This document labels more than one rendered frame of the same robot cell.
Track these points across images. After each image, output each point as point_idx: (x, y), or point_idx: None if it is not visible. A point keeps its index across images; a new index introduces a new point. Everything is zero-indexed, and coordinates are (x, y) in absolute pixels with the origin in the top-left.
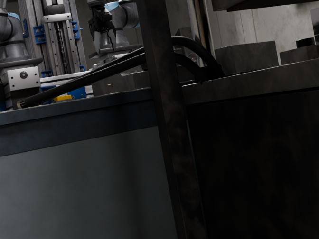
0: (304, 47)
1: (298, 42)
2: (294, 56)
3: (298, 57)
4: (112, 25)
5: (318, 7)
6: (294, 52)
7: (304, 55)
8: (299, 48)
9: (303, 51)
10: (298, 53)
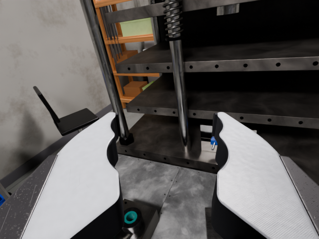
0: (155, 212)
1: (141, 221)
2: (147, 237)
3: (151, 230)
4: None
5: (257, 125)
6: (146, 234)
7: (155, 220)
8: (151, 221)
9: (154, 218)
10: (151, 226)
